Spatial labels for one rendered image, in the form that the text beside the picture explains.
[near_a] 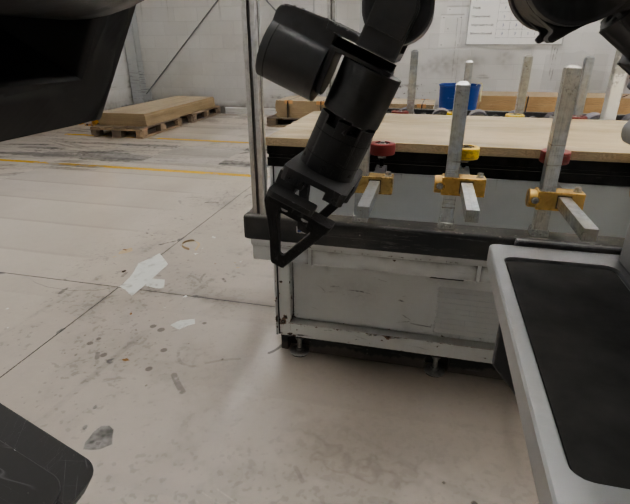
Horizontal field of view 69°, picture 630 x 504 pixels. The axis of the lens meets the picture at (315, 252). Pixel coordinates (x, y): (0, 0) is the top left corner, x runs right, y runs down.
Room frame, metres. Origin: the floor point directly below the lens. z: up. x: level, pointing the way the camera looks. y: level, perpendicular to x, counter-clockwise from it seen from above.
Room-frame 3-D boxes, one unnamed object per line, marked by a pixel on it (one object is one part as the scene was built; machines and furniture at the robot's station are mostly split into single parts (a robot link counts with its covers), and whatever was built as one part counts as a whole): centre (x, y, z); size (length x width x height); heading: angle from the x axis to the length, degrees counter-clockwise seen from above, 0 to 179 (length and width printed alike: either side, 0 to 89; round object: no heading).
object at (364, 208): (1.27, -0.17, 0.82); 0.43 x 0.03 x 0.04; 167
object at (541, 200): (1.20, -0.65, 0.81); 0.14 x 0.06 x 0.05; 77
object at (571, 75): (1.20, -0.62, 0.90); 0.04 x 0.04 x 0.48; 77
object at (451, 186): (1.26, -0.40, 0.83); 0.14 x 0.06 x 0.05; 77
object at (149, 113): (7.87, 2.48, 0.23); 2.41 x 0.77 x 0.17; 168
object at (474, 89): (6.66, -1.98, 0.36); 0.59 x 0.57 x 0.73; 167
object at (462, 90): (1.26, -0.38, 0.86); 0.04 x 0.04 x 0.48; 77
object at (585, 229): (1.15, -0.65, 0.80); 0.43 x 0.03 x 0.04; 167
